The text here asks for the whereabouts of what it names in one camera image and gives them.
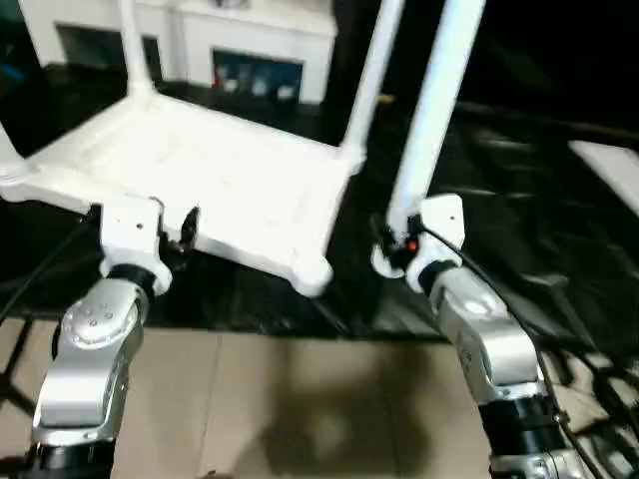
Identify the white plastic table leg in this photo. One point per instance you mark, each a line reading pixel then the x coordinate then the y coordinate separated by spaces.
pixel 137 50
pixel 372 75
pixel 7 154
pixel 434 100

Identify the small tan label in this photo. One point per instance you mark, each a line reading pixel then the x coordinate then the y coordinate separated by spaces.
pixel 385 99

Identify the white glass-door cabinet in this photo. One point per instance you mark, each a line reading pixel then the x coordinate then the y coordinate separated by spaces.
pixel 199 30

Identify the white flat board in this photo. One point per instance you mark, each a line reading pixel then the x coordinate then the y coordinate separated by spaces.
pixel 609 169

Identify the black work mat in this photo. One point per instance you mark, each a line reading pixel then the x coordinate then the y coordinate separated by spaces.
pixel 499 199

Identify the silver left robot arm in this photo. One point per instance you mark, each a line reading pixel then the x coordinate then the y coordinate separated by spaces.
pixel 85 349

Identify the dark low shelf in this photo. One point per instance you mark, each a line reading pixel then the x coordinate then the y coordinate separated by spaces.
pixel 549 120

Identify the red bottle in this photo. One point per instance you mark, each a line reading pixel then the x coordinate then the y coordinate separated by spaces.
pixel 218 80

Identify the white plastic table top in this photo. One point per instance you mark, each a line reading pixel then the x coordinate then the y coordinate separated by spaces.
pixel 199 164

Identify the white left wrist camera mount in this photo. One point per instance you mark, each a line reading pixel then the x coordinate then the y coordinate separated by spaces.
pixel 130 224

